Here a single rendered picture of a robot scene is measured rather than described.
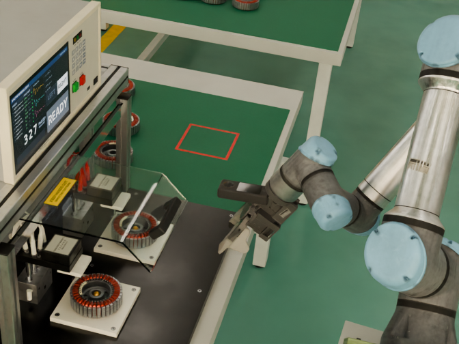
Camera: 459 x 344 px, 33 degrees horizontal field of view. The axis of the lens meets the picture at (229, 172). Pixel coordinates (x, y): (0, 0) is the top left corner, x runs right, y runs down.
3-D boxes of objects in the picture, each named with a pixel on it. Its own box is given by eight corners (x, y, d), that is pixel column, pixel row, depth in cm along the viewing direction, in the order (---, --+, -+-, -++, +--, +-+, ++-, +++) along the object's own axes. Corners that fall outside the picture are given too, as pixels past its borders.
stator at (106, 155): (126, 174, 217) (126, 162, 215) (87, 167, 218) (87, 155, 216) (137, 153, 227) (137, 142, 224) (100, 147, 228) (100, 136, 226)
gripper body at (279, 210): (263, 244, 177) (296, 213, 170) (233, 222, 176) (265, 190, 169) (270, 224, 183) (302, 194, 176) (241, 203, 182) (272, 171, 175)
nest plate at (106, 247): (173, 228, 196) (173, 224, 195) (154, 265, 184) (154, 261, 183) (116, 216, 198) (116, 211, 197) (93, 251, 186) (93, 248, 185)
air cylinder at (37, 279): (52, 282, 176) (52, 263, 173) (37, 304, 170) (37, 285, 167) (31, 277, 177) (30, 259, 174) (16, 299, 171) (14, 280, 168)
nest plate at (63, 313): (140, 291, 176) (141, 287, 175) (116, 338, 164) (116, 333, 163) (78, 276, 178) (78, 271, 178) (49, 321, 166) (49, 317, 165)
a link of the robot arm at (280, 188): (276, 177, 166) (283, 158, 173) (263, 190, 169) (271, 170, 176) (304, 198, 168) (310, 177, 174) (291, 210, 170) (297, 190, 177)
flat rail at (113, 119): (126, 110, 194) (126, 99, 193) (7, 265, 144) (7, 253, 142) (121, 109, 194) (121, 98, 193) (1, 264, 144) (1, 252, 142)
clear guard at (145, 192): (187, 201, 166) (189, 178, 163) (151, 273, 146) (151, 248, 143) (44, 170, 171) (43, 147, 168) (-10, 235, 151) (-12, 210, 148)
